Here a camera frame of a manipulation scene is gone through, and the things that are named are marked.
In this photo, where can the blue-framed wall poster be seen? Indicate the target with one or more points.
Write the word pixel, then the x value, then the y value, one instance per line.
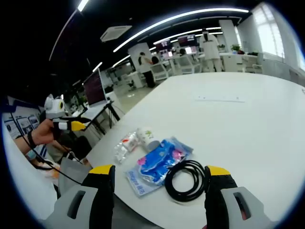
pixel 23 121

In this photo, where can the ceiling light strip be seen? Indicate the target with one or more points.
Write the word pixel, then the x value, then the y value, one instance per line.
pixel 233 9
pixel 82 5

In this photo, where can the wall display screen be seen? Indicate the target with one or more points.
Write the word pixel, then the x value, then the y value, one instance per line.
pixel 187 40

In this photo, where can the white blue-striped garment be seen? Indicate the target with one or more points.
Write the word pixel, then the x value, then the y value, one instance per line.
pixel 23 181

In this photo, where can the person's left hand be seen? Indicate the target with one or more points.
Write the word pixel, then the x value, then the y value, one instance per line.
pixel 43 133

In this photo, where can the window with white blinds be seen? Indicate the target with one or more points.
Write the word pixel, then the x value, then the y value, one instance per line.
pixel 269 31

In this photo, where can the blue and white tissue packet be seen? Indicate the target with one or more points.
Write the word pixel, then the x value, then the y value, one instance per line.
pixel 155 164

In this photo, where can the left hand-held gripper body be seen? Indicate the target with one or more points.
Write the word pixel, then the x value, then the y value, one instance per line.
pixel 53 108

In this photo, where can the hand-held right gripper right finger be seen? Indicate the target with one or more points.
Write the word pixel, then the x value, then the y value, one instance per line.
pixel 219 190

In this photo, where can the clear plastic water bottle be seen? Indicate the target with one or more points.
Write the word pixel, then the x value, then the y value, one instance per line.
pixel 125 145

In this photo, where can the computer monitor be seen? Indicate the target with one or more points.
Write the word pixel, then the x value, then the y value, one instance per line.
pixel 94 88

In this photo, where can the white desk with black legs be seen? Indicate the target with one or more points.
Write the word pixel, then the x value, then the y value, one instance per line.
pixel 95 111

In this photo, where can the ceiling air conditioner unit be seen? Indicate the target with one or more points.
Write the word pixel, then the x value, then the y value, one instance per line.
pixel 115 33

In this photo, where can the white office chair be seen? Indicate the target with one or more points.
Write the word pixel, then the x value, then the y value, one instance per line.
pixel 188 64
pixel 159 71

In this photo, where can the black wristband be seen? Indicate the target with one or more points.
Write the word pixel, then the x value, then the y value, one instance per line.
pixel 31 139

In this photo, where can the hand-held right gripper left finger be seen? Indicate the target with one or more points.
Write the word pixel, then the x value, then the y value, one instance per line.
pixel 100 190

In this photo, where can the green potted plant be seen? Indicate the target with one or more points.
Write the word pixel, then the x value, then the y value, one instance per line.
pixel 236 47

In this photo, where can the white table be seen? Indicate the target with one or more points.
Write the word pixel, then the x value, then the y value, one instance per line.
pixel 214 131

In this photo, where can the white power strip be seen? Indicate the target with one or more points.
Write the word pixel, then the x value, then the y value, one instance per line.
pixel 219 98

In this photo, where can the white paper cup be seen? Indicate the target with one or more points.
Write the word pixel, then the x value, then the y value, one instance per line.
pixel 146 136

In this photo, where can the grey mesh office chair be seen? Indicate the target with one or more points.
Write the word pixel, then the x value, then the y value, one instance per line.
pixel 71 167

